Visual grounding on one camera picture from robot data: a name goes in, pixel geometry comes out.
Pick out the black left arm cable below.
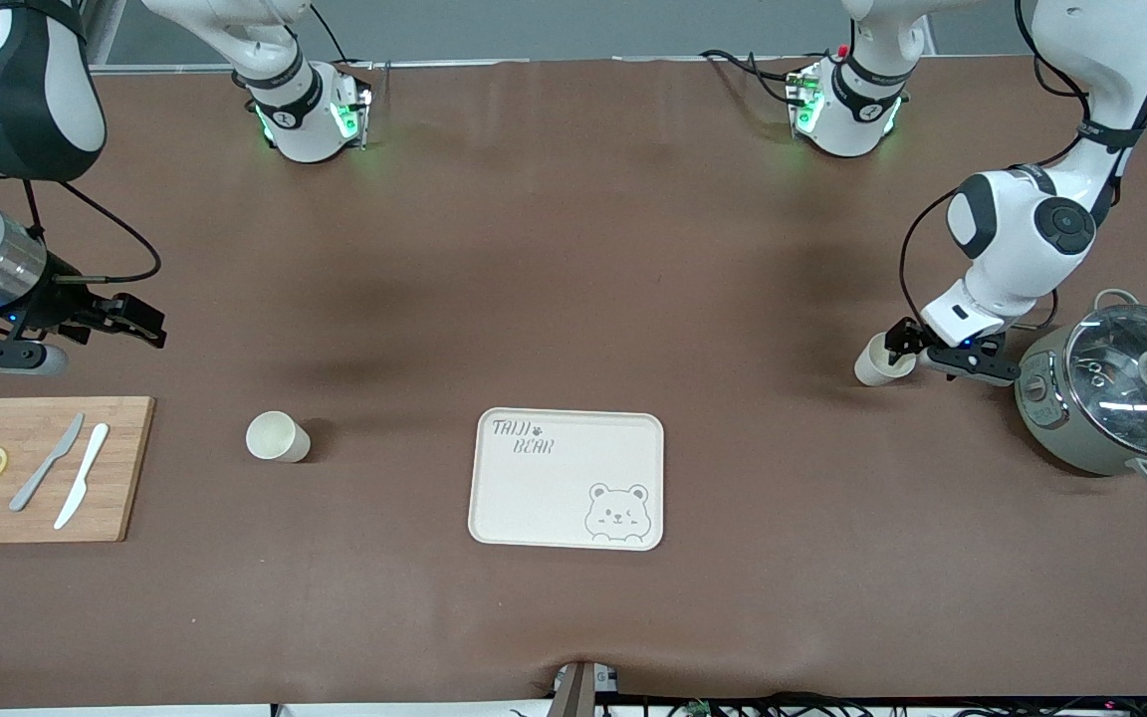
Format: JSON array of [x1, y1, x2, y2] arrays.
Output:
[[899, 0, 1147, 335]]

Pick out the white plastic cup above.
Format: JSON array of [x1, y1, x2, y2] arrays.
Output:
[[853, 332, 918, 387], [245, 410, 313, 464]]

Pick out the black left base cable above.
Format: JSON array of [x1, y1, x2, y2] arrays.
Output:
[[700, 48, 808, 106]]

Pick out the black right base cable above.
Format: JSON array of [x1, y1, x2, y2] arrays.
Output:
[[309, 3, 349, 65]]

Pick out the white plastic knife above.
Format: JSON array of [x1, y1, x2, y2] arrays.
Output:
[[54, 423, 111, 531]]

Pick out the wooden cutting board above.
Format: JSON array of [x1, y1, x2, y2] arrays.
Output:
[[0, 396, 155, 545]]

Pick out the grey plastic knife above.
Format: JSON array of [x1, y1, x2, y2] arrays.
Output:
[[9, 413, 86, 513]]

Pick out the grey cooking pot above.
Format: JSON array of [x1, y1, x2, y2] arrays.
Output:
[[1015, 289, 1147, 488]]

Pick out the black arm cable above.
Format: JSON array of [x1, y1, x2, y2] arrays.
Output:
[[22, 179, 163, 287], [899, 0, 1147, 335]]

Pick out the cream bear print tray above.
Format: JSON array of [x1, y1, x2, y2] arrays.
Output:
[[467, 407, 665, 552]]

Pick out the metal table edge bracket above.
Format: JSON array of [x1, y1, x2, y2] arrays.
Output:
[[552, 660, 622, 717]]

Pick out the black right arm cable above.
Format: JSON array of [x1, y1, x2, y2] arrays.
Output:
[[22, 179, 163, 287]]

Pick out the glass pot lid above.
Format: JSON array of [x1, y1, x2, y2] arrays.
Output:
[[1064, 302, 1147, 461]]

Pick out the brown table mat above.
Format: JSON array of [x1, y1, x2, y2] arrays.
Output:
[[0, 55, 1147, 710]]

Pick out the black base cable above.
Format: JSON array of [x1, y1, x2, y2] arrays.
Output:
[[309, 3, 349, 65], [700, 48, 808, 106]]

